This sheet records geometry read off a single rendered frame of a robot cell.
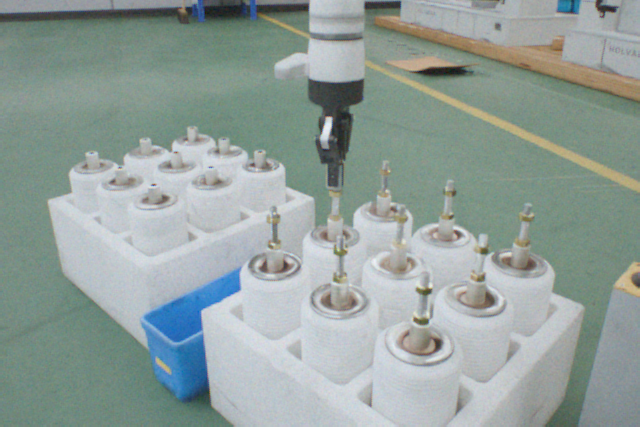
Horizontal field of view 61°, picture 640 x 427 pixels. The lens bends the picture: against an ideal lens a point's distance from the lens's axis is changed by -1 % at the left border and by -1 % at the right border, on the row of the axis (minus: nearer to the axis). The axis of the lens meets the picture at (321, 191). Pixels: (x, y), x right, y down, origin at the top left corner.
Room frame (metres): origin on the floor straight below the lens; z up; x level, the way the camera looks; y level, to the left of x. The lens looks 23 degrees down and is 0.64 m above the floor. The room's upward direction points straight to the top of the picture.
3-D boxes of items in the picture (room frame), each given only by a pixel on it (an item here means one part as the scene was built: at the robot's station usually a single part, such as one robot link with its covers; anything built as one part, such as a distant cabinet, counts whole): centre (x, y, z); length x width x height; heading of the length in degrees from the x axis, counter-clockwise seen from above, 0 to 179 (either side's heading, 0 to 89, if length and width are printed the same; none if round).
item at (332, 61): (0.74, 0.00, 0.52); 0.11 x 0.09 x 0.06; 75
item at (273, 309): (0.65, 0.06, 0.16); 0.10 x 0.10 x 0.18
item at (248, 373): (0.65, -0.10, 0.09); 0.39 x 0.39 x 0.18; 46
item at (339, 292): (0.57, -0.02, 0.26); 0.02 x 0.02 x 0.03
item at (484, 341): (0.57, -0.19, 0.16); 0.10 x 0.10 x 0.18
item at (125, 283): (1.03, 0.29, 0.09); 0.39 x 0.39 x 0.18; 46
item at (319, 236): (0.73, -0.02, 0.25); 0.08 x 0.08 x 0.01
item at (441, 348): (0.49, -0.11, 0.25); 0.08 x 0.08 x 0.01
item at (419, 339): (0.49, -0.11, 0.26); 0.02 x 0.02 x 0.03
